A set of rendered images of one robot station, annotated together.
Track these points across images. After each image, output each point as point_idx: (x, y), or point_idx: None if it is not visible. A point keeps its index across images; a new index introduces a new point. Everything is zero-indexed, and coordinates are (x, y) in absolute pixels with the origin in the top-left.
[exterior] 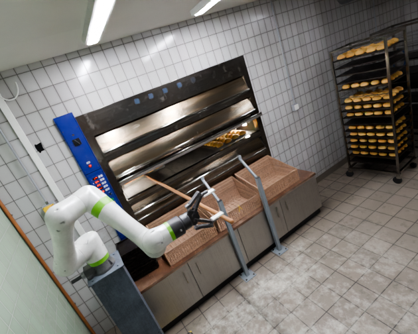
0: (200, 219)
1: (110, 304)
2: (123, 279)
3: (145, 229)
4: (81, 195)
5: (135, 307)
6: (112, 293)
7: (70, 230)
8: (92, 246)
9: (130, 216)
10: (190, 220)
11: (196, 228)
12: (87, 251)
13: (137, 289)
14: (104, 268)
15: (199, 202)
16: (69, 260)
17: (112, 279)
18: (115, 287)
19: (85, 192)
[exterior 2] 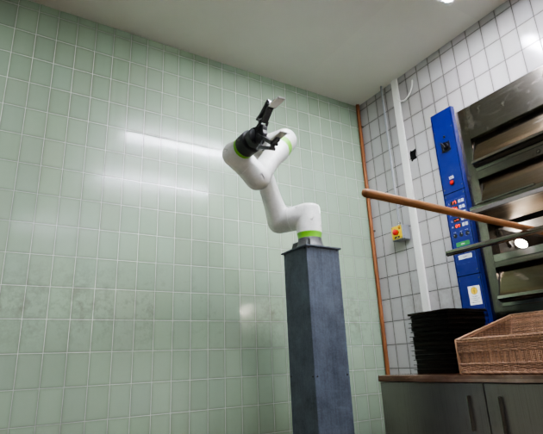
0: (260, 135)
1: (289, 289)
2: (302, 263)
3: (263, 159)
4: (271, 133)
5: (302, 312)
6: (292, 276)
7: None
8: (298, 212)
9: (274, 151)
10: (249, 132)
11: (257, 147)
12: (292, 214)
13: (321, 299)
14: (299, 244)
15: (265, 113)
16: (267, 207)
17: (296, 258)
18: (296, 269)
19: (276, 131)
